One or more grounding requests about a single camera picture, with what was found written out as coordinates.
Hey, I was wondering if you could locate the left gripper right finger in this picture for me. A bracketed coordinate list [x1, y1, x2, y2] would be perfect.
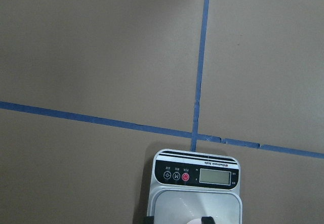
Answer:
[201, 216, 214, 224]

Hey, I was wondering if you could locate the digital kitchen scale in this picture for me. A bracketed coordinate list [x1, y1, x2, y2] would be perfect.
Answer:
[146, 149, 242, 223]

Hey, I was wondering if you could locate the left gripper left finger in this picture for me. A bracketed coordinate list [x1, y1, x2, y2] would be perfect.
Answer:
[143, 216, 154, 224]

